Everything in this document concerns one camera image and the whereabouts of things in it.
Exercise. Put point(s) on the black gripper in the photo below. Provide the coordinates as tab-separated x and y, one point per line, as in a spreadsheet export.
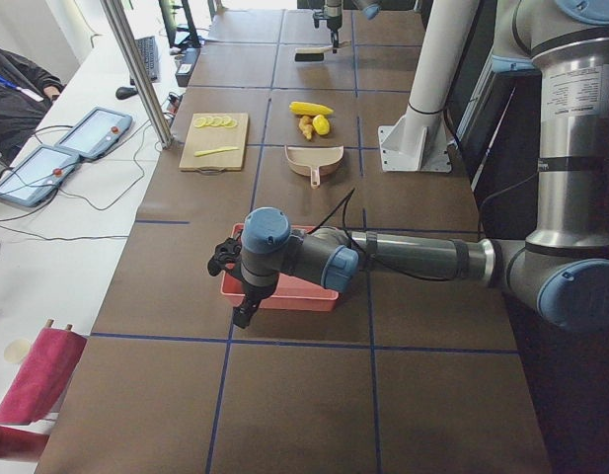
254	293
333	21

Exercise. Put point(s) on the white brush with dark bristles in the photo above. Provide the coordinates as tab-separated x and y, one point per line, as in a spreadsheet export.
317	53

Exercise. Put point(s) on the beige plastic dustpan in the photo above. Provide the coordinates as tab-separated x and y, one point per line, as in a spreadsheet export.
313	162

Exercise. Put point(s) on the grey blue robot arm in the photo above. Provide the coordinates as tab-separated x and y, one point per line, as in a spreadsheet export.
368	8
561	269

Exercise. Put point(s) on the pink plastic bin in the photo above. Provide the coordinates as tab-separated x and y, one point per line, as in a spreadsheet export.
292	293

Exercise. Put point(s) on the yellow toy corn cob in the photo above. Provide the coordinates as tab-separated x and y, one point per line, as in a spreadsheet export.
310	109

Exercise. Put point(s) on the yellow toy potato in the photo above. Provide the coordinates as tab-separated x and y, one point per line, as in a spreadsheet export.
321	125

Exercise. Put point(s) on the orange toy ginger root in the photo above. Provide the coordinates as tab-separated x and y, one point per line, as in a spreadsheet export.
306	127

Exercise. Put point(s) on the black power box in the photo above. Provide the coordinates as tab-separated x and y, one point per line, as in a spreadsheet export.
186	62

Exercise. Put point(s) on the black monitor stand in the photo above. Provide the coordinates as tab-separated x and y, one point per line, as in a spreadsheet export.
179	25

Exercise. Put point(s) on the bamboo cutting board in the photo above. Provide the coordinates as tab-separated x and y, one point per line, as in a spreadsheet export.
209	137

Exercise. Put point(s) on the yellow plastic knife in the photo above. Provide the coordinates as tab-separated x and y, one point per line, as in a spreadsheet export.
205	152

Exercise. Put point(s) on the black keyboard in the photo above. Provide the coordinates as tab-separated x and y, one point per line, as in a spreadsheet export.
148	52

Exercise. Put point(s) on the red cloth roll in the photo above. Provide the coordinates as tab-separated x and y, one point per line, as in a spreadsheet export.
37	386

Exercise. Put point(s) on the black computer mouse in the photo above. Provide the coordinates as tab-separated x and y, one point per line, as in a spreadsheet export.
124	92

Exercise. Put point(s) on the far teach pendant tablet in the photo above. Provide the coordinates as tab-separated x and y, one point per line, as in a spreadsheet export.
96	133

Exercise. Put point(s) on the teach pendant tablet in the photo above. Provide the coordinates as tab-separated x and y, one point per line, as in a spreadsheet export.
96	133
38	175

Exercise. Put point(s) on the near teach pendant tablet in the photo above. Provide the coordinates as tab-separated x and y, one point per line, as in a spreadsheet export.
38	175

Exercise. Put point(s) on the seated person in black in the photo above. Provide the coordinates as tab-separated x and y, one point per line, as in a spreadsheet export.
27	92

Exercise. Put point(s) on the white pillar mount base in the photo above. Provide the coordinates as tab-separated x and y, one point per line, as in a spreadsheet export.
417	141

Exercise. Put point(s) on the aluminium frame post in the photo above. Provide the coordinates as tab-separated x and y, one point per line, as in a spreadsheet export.
124	37

